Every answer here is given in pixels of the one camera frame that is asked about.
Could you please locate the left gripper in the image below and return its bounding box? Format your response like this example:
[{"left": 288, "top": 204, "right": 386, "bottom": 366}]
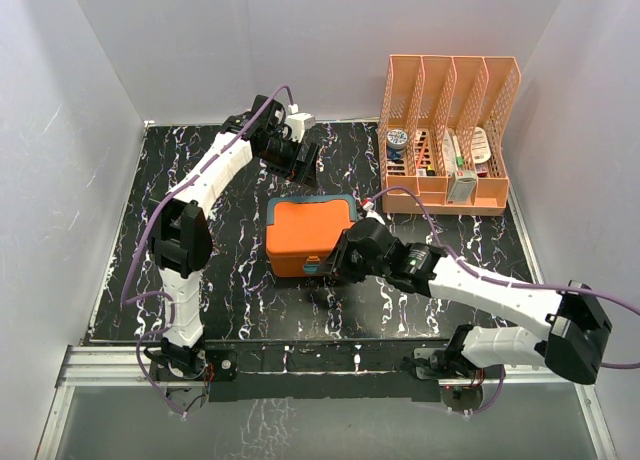
[{"left": 259, "top": 134, "right": 319, "bottom": 191}]

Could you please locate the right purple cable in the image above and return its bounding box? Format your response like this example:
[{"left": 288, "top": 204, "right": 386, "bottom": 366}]
[{"left": 367, "top": 187, "right": 640, "bottom": 416}]

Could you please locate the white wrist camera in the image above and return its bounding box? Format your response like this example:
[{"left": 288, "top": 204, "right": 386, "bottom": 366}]
[
  {"left": 361, "top": 198, "right": 386, "bottom": 226},
  {"left": 285, "top": 104, "right": 316, "bottom": 143}
]

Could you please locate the peach desk file organizer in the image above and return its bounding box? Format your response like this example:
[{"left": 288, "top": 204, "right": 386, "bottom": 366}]
[{"left": 378, "top": 54, "right": 521, "bottom": 216}]

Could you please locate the teal divided tray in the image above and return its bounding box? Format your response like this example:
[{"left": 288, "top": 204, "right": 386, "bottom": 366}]
[{"left": 266, "top": 194, "right": 358, "bottom": 225}]

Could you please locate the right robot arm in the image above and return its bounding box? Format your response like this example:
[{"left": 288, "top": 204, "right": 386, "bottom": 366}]
[{"left": 313, "top": 218, "right": 612, "bottom": 385}]

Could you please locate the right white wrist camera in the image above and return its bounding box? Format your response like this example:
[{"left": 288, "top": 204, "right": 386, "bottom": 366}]
[{"left": 361, "top": 198, "right": 386, "bottom": 226}]

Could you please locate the aluminium frame rail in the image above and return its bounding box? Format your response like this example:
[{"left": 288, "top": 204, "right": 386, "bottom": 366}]
[{"left": 36, "top": 343, "right": 618, "bottom": 459}]

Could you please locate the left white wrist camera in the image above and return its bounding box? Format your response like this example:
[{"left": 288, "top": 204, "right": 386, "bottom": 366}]
[{"left": 285, "top": 104, "right": 316, "bottom": 143}]

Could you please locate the orange medicine box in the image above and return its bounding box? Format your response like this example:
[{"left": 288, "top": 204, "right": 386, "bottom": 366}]
[{"left": 265, "top": 200, "right": 357, "bottom": 278}]

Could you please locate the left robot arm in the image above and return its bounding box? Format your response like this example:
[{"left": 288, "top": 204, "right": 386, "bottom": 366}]
[{"left": 147, "top": 95, "right": 319, "bottom": 379}]

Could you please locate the blue round tin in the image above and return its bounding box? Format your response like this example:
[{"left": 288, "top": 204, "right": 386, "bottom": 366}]
[{"left": 386, "top": 129, "right": 409, "bottom": 151}]

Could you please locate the white pill blister pack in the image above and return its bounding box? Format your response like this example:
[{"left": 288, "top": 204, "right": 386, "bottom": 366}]
[{"left": 471, "top": 126, "right": 492, "bottom": 164}]

